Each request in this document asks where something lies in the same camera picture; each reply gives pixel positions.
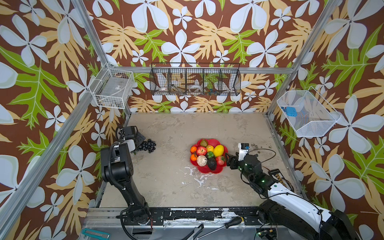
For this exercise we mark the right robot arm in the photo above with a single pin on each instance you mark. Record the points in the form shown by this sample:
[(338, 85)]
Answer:
[(284, 208)]

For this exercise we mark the red strawberry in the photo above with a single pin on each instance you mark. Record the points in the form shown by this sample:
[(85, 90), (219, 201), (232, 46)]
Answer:
[(221, 160)]

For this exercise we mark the red flower-shaped fruit bowl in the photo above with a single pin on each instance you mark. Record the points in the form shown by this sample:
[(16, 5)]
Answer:
[(205, 169)]

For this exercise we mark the small yellow orange fruit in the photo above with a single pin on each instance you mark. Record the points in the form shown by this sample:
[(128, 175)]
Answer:
[(210, 148)]

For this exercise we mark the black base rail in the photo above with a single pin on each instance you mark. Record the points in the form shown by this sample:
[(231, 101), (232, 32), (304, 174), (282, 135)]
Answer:
[(161, 216)]

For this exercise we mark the dark avocado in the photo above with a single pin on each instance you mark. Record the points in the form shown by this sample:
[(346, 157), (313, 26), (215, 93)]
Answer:
[(212, 164)]

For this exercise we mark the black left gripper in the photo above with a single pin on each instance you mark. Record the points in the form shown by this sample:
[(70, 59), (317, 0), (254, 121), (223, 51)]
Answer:
[(140, 136)]

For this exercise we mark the aluminium frame post right rear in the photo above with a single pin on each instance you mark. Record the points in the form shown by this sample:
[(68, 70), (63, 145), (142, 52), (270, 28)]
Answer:
[(309, 43)]

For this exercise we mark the aluminium frame post left rear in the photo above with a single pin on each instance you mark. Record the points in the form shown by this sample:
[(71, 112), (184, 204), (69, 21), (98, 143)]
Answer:
[(99, 51)]

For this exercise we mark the black grape bunch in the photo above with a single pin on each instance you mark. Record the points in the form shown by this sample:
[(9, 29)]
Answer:
[(147, 146)]

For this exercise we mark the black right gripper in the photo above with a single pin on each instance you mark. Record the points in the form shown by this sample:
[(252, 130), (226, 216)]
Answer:
[(233, 160)]

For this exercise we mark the yellow lemon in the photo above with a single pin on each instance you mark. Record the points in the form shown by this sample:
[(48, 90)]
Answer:
[(219, 150)]

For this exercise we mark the blue object in basket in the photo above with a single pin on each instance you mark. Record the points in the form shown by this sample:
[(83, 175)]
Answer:
[(290, 111)]

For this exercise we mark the orange tangerine pair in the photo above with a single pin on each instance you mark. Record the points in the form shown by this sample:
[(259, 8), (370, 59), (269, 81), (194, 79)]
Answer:
[(193, 151)]

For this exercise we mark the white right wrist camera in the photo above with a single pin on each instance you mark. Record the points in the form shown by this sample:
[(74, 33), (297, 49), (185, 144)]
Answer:
[(243, 150)]

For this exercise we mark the aluminium frame beam left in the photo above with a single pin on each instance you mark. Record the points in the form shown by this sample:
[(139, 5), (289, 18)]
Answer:
[(18, 200)]

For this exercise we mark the white wire basket left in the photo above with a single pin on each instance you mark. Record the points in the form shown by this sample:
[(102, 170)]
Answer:
[(111, 87)]

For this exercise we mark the black wire basket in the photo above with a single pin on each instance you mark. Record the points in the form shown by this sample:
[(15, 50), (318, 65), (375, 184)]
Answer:
[(211, 79)]

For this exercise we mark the aluminium frame post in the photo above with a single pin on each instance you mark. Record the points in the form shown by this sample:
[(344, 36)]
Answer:
[(99, 51), (309, 43)]

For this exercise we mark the teal tool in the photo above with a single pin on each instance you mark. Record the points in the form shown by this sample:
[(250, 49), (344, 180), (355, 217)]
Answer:
[(95, 234)]

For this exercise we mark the white garlic bulb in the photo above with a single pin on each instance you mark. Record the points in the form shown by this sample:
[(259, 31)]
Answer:
[(202, 161)]

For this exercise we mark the black pliers handle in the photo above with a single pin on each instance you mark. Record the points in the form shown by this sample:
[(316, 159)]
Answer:
[(193, 235)]

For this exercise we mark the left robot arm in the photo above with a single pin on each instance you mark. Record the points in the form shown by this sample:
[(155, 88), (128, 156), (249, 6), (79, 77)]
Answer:
[(118, 170)]

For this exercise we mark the red apple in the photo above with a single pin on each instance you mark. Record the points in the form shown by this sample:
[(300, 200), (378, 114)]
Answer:
[(201, 151)]

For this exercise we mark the red green fig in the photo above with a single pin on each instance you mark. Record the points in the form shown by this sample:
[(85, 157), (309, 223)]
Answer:
[(204, 143)]

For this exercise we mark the white mesh basket right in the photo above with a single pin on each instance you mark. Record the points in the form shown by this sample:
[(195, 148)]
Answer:
[(316, 116)]

